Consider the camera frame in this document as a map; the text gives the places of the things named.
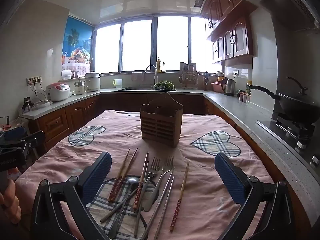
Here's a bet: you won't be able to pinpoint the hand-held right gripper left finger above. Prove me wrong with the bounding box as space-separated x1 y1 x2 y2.
30 151 113 240

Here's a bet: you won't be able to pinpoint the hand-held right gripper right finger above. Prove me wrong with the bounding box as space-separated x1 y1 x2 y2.
214 152 296 240

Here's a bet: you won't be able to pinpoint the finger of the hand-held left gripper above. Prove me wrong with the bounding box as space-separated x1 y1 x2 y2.
24 130 46 155

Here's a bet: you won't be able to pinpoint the metal spoon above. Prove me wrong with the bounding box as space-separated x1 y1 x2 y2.
108 176 140 239

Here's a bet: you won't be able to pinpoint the plain brown chopstick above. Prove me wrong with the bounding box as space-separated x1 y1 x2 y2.
100 187 141 223

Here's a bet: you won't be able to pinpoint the slim metal fork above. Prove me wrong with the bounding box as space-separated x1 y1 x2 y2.
134 157 161 238

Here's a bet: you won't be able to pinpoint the wide-handled metal fork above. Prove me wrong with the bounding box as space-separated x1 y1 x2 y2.
144 156 175 212

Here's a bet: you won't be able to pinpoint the metal chopstick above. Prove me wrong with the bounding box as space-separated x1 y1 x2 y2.
141 172 174 240
153 176 175 240

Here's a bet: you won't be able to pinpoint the wooden utensil holder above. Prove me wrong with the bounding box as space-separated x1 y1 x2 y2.
139 92 185 148

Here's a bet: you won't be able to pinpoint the person's left hand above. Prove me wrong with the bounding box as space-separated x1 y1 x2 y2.
0 169 22 225

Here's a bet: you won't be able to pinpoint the pink bedsheet with plaid hearts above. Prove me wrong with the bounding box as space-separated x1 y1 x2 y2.
14 109 276 240

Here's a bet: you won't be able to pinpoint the black phone stand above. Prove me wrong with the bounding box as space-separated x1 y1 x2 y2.
22 97 34 111

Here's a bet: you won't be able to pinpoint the white and red rice cooker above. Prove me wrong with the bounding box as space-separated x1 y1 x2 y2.
45 82 72 102

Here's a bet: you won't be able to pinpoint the grey speckled countertop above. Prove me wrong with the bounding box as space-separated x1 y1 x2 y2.
22 87 320 228

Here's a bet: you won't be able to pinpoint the gas stove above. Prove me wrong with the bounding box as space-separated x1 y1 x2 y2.
256 112 320 168

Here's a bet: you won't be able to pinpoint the tall white cooker pot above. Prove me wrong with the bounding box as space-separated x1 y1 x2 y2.
85 72 101 92

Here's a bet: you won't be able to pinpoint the steel electric kettle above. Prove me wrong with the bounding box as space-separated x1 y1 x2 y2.
221 77 236 97

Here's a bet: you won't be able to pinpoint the kitchen sink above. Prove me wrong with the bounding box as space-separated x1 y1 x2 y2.
118 86 177 91

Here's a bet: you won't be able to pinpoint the pink plastic basin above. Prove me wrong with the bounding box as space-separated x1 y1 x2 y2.
211 81 224 93

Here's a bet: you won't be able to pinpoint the black wok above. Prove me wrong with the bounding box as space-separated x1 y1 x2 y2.
247 77 320 125

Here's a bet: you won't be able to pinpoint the green leafy vegetables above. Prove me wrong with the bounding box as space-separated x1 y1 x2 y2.
153 80 175 91

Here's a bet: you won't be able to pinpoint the chrome kitchen faucet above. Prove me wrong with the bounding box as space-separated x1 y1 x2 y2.
145 65 158 89

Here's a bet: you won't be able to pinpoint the large kitchen window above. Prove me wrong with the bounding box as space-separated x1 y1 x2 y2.
92 14 223 75

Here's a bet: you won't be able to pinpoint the wooden upper cabinets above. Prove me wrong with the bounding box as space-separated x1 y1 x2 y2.
201 0 258 64

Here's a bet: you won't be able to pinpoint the white wall socket panel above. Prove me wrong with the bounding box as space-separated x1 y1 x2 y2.
26 75 43 86

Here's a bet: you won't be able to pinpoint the tropical fruit wall poster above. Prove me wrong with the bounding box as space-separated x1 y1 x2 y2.
61 15 94 72

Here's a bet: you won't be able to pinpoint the wire dish rack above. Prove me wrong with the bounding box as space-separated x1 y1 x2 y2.
178 62 199 90

